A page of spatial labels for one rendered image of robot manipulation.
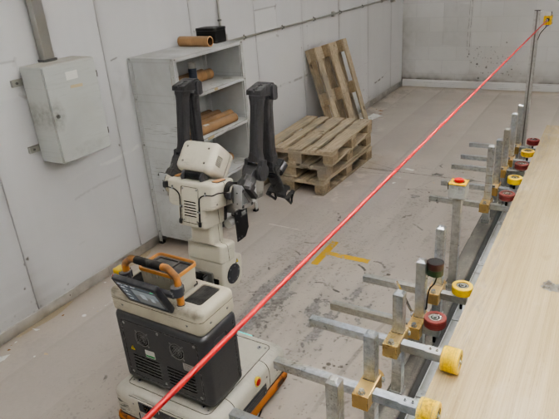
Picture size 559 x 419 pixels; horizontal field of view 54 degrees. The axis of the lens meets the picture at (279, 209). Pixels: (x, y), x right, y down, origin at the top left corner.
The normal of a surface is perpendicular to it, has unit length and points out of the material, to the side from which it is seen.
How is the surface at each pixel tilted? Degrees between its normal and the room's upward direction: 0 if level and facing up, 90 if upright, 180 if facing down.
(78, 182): 90
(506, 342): 0
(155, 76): 90
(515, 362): 0
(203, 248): 82
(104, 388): 0
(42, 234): 90
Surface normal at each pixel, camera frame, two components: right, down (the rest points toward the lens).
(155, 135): -0.50, 0.39
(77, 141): 0.86, 0.15
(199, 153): -0.42, -0.33
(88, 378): -0.07, -0.91
